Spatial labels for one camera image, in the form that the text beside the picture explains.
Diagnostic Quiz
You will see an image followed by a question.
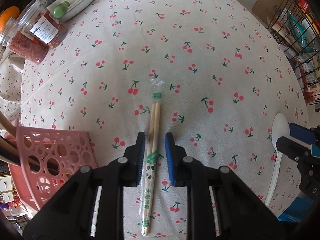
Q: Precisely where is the blue plastic stool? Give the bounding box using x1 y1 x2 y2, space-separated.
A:
278 197 313 223

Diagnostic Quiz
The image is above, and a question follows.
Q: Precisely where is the jar of red goji berries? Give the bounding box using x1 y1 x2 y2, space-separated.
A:
6 26 49 64

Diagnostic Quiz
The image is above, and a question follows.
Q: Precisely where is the glass jar with wooden lid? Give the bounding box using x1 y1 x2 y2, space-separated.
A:
0 17 19 47

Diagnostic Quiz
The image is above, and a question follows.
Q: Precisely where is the pink perforated utensil basket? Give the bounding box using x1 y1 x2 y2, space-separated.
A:
9 126 97 211

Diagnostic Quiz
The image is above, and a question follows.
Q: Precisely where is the cherry print tablecloth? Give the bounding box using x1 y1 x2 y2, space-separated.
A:
1 0 309 239

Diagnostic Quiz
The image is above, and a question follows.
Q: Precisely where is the orange tangerine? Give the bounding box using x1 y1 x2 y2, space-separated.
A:
0 6 20 33

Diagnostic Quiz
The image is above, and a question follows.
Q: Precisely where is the black wire rack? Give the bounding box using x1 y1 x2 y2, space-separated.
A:
267 0 319 105

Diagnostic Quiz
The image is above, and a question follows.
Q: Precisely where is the cardboard box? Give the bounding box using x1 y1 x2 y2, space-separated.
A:
252 0 283 25

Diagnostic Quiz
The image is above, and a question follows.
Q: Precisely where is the wooden chopstick in basket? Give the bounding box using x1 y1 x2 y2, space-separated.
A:
0 112 16 137

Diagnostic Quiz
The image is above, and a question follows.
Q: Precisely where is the jar with white label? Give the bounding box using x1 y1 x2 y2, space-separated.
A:
18 0 67 49

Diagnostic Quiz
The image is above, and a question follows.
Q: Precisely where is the disposable chopsticks pair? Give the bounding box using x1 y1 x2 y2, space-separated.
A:
140 78 165 237

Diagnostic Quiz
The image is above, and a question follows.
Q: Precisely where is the white plastic spoon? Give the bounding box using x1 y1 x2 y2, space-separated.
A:
264 113 290 206

